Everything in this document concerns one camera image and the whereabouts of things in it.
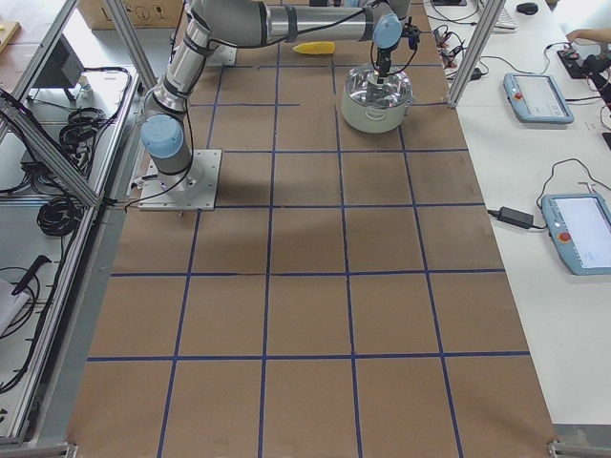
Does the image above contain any black computer mouse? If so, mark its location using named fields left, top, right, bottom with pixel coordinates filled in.
left=516, top=2, right=538, bottom=15

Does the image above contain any far blue teach pendant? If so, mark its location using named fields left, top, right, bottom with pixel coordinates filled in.
left=503, top=73, right=574, bottom=125

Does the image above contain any blue teach pendant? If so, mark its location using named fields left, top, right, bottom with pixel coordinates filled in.
left=503, top=73, right=574, bottom=125
left=542, top=193, right=610, bottom=276

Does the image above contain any yellow corn cob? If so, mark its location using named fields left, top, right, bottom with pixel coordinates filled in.
left=292, top=41, right=336, bottom=55

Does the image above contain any cardboard box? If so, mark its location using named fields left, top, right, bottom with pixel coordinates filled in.
left=77, top=0, right=183, bottom=30

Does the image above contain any black cable bundle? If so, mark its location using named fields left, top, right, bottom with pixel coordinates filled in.
left=36, top=196, right=77, bottom=238

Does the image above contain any person hand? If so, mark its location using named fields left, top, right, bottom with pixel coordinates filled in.
left=566, top=29, right=598, bottom=42

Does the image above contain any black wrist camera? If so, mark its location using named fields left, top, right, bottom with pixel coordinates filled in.
left=402, top=25, right=421, bottom=51

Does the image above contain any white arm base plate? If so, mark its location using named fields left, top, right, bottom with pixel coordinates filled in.
left=137, top=149, right=221, bottom=211

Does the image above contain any black power adapter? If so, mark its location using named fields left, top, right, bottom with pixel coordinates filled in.
left=497, top=206, right=534, bottom=229

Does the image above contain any near blue teach pendant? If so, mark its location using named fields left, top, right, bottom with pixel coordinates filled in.
left=542, top=193, right=610, bottom=276

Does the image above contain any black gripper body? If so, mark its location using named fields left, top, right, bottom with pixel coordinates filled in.
left=372, top=48, right=391, bottom=76

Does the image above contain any aluminium frame post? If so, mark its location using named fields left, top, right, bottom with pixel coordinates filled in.
left=447, top=0, right=504, bottom=108

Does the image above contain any pale green cooking pot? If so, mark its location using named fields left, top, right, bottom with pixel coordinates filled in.
left=341, top=84, right=412, bottom=134

